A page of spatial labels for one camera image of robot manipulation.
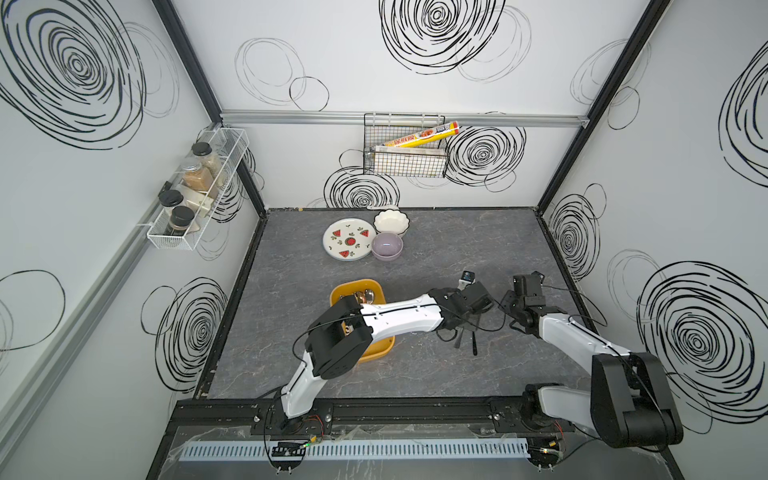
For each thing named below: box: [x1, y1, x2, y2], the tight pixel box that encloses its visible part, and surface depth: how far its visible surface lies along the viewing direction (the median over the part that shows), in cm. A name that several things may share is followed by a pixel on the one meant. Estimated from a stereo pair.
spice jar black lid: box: [191, 141, 224, 178], surface depth 75 cm
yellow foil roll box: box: [382, 121, 460, 148], surface depth 91 cm
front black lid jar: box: [164, 206, 195, 236], surface depth 64 cm
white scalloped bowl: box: [374, 209, 410, 235], surface depth 118 cm
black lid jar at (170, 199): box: [159, 189, 184, 214], surface depth 64 cm
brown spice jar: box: [181, 157, 214, 192], surface depth 72 cm
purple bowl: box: [371, 232, 404, 262], surface depth 107 cm
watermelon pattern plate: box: [322, 218, 377, 262], surface depth 114 cm
